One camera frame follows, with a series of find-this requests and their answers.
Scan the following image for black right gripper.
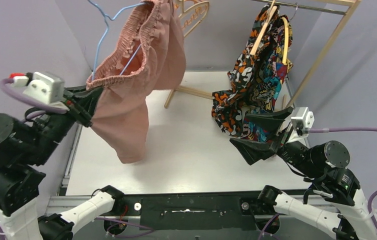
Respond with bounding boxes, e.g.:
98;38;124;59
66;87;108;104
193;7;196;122
228;105;320;176

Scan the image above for pink shorts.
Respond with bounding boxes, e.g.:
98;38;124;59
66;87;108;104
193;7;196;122
86;0;186;164

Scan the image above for blue wire hanger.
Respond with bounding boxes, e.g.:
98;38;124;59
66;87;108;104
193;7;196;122
87;0;150;82

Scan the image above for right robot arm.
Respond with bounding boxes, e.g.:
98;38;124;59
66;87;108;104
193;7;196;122
230;107;377;240

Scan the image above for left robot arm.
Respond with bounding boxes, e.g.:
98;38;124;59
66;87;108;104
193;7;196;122
0;86;125;240

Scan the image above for orange camouflage shorts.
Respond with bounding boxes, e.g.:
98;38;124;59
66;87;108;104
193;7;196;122
211;4;272;137

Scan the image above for colourful comic print shorts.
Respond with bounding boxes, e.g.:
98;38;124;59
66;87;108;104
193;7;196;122
241;15;293;139

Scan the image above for curved wooden hanger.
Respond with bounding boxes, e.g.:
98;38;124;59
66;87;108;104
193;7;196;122
280;16;290;65

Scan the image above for straight wooden hanger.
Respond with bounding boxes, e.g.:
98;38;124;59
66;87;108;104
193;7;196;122
249;0;278;55

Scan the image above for beige notched wooden hanger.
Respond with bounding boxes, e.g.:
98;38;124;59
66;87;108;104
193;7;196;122
173;0;210;38

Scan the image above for wooden clothes rack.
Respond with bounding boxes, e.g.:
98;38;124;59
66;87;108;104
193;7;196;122
163;0;362;110

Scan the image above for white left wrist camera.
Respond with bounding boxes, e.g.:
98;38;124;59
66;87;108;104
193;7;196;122
9;71;65;106

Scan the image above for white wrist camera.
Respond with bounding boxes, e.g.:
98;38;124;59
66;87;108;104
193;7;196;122
287;107;315;143
9;71;65;106

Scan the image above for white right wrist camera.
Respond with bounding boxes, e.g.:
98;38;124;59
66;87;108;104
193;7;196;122
287;107;315;143

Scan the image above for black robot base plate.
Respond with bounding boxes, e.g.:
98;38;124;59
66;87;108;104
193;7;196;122
106;191;275;231

